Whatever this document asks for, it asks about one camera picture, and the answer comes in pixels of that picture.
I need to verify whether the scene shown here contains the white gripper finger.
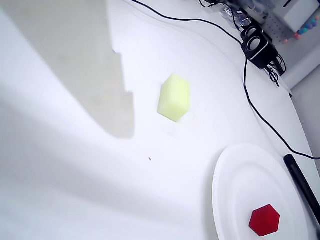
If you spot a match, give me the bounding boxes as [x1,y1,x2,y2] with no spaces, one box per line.
[0,0,136,140]

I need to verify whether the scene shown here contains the pale yellow-green foam block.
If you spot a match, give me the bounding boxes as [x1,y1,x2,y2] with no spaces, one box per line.
[156,72,191,123]

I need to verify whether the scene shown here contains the red block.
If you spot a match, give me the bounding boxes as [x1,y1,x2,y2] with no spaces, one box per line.
[248,203,281,237]

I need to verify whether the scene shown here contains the clear plastic bag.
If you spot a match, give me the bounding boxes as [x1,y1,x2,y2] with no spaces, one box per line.
[219,4,253,27]

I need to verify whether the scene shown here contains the black desktop speaker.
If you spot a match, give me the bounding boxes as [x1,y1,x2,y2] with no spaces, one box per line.
[240,23,280,70]

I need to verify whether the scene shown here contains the grey perforated panel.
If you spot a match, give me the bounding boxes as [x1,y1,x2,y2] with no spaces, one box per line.
[259,12,298,51]

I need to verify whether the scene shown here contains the white paper plate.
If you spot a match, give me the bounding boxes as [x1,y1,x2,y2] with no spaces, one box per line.
[211,143,320,240]

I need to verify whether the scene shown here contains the white box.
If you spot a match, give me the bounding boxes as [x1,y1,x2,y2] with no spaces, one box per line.
[273,0,320,33]

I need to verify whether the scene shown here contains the black rod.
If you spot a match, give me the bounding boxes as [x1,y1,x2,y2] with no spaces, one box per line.
[283,153,320,226]

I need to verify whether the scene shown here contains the bundle of black cables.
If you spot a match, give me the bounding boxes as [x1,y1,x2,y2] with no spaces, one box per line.
[198,0,226,8]

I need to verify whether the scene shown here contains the long black cable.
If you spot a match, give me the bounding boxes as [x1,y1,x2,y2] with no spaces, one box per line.
[129,0,320,160]

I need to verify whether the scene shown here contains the tangled black speaker cables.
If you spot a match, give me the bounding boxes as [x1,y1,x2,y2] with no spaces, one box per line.
[264,53,287,88]

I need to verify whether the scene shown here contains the string of coloured beads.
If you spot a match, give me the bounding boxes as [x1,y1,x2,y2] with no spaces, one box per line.
[293,17,318,41]

